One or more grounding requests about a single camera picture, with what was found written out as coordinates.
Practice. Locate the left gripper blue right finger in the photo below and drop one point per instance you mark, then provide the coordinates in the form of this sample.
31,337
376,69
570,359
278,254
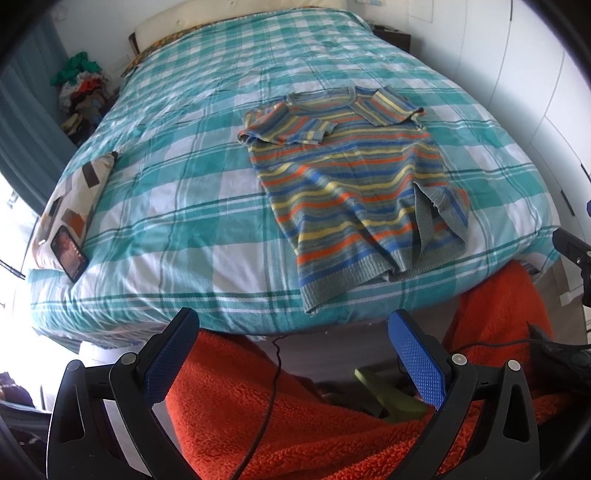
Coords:
504,443

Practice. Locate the patterned beige brown pillow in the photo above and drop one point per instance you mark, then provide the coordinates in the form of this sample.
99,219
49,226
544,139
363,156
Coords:
72,205

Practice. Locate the blue-grey curtain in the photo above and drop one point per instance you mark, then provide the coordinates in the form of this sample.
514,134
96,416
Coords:
34,149

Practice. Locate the dark bedside table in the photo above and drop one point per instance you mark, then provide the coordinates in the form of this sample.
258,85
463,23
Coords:
396,37

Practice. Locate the multicolour striped knit shirt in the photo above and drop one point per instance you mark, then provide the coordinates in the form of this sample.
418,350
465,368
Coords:
358,187

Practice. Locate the pile of colourful clothes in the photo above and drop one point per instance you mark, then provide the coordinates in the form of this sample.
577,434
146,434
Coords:
82,95

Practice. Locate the olive green object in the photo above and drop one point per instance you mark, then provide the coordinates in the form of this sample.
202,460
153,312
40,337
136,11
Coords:
400,407

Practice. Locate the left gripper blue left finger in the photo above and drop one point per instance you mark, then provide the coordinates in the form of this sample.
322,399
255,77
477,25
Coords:
81,441

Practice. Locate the white wardrobe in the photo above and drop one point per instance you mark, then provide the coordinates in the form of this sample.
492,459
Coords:
504,55

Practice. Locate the black smartphone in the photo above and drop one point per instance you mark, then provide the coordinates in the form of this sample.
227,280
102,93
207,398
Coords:
68,254

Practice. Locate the orange fleece garment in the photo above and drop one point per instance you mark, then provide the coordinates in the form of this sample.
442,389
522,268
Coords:
234,413

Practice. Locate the teal white plaid bedspread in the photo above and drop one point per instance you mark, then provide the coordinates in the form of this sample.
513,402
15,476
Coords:
183,221

